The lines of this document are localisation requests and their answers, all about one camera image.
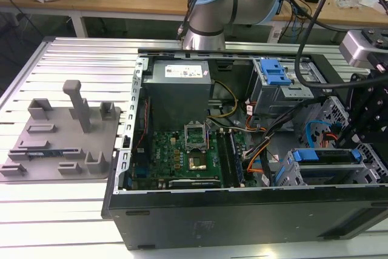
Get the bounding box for red and orange disk wire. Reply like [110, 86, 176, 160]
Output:
[321, 132, 340, 148]

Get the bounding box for silver disk bay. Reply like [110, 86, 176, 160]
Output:
[272, 143, 388, 186]

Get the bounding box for silver drive cage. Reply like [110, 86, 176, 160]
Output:
[246, 58, 332, 118]

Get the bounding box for blue drive cage latch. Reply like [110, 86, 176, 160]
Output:
[259, 58, 292, 86]

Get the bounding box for black RAM slots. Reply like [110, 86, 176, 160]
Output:
[217, 130, 245, 187]

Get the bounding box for black open PC case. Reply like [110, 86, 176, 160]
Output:
[101, 47, 388, 251]

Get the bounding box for CPU socket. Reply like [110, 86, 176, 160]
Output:
[187, 155, 210, 171]

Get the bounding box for metal socket cover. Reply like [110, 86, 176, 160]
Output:
[184, 121, 210, 152]

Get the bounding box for black graphics card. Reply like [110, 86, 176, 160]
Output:
[157, 178, 222, 189]

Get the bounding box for grey power supply unit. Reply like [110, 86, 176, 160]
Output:
[141, 59, 213, 133]

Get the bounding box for green motherboard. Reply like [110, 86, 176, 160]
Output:
[133, 128, 254, 189]

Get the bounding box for wooden desk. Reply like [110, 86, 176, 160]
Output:
[0, 0, 388, 39]

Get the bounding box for grey parts rack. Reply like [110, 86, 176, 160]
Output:
[0, 79, 122, 183]

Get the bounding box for RAM stick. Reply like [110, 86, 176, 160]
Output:
[26, 149, 66, 158]

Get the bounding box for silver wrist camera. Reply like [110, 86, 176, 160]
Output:
[338, 29, 388, 69]

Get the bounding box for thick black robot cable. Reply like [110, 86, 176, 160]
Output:
[295, 0, 349, 90]

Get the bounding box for black wire bundle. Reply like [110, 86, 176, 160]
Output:
[242, 95, 330, 158]

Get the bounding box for orange wire bundle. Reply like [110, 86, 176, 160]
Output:
[246, 145, 267, 175]

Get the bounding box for yellow and black wire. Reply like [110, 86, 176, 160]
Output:
[208, 80, 239, 119]

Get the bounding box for thin black arm cables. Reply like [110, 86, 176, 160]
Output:
[176, 0, 213, 40]

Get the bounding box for thin red wire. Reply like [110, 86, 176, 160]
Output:
[135, 96, 152, 151]

